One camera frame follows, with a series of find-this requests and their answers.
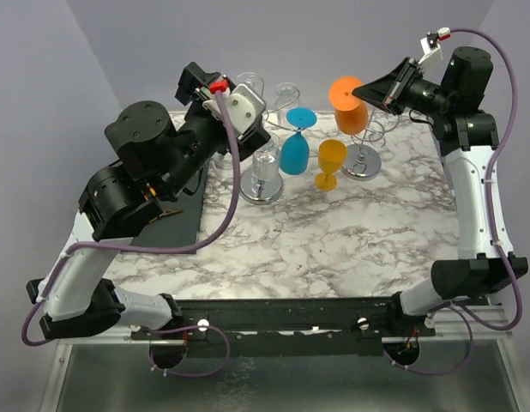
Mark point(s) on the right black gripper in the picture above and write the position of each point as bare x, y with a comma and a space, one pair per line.
389, 88

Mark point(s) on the aluminium mounting rail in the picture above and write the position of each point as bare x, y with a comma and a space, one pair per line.
471, 322

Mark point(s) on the chrome spiral wire rack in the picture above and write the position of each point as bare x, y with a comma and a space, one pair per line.
363, 162

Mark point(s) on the dark grey box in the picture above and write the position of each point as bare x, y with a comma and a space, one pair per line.
178, 230

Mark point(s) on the orange plastic wine glass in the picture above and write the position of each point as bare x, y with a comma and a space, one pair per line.
350, 112

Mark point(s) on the clear wine glass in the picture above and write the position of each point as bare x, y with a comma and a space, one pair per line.
287, 98
253, 81
265, 163
224, 162

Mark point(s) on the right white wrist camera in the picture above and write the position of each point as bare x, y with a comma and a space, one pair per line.
431, 47

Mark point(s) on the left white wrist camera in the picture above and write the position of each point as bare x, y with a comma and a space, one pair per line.
242, 103

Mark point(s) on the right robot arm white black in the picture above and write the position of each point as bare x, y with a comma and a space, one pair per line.
468, 142

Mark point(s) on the yellow handled pliers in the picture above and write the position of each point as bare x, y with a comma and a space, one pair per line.
167, 213

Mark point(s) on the blue plastic wine glass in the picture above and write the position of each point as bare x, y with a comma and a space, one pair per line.
295, 151

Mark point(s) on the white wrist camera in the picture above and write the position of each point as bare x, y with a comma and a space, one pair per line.
431, 47
242, 103

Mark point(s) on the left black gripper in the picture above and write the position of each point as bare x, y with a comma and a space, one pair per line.
192, 78

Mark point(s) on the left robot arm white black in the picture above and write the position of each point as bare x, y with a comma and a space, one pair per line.
76, 299

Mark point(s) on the yellow plastic wine glass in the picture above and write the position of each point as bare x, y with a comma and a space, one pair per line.
331, 155

